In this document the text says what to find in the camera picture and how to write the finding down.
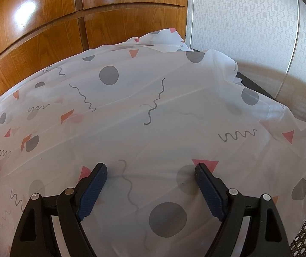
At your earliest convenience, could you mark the white patterned tablecloth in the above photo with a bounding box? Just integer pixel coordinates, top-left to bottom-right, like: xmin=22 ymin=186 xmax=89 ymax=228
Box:
xmin=0 ymin=27 xmax=306 ymax=257

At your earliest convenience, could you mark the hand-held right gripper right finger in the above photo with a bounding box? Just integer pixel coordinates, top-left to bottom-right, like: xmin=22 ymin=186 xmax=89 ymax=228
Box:
xmin=194 ymin=163 xmax=291 ymax=257

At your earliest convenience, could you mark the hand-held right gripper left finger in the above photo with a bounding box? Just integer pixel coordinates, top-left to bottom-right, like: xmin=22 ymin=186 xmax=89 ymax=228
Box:
xmin=9 ymin=162 xmax=108 ymax=257

